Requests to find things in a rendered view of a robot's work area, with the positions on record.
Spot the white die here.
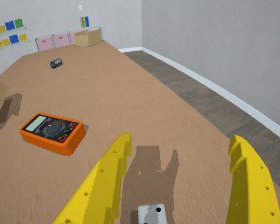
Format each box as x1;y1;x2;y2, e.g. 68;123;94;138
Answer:
138;203;167;224

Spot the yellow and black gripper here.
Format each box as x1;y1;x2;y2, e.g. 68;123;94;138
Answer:
52;133;280;224

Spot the orange digital multimeter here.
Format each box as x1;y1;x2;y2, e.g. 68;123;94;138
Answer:
19;113;86;156

